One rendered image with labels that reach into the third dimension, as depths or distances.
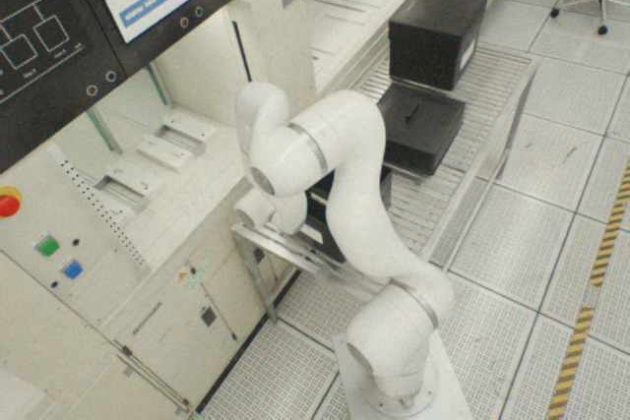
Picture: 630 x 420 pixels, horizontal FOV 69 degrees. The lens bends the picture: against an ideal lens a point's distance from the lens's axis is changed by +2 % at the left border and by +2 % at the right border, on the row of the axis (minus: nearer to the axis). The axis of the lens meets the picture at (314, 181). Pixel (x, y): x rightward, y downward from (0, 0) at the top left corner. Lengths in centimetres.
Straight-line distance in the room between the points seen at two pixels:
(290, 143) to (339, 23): 152
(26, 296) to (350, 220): 73
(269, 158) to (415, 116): 106
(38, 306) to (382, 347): 75
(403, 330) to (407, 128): 89
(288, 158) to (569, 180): 223
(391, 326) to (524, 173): 195
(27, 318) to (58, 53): 57
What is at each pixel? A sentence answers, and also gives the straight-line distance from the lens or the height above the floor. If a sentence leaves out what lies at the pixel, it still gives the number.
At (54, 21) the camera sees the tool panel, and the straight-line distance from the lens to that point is 97.
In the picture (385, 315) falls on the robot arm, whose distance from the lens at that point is 86.
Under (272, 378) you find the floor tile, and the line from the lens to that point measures 209.
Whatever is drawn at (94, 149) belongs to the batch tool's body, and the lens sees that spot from 184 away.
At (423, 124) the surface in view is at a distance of 162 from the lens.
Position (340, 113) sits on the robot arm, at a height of 151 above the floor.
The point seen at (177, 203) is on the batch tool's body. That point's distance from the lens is 151.
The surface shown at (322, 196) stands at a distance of 124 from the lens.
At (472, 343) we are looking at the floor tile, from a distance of 214.
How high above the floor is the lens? 197
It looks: 50 degrees down
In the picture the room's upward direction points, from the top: 9 degrees counter-clockwise
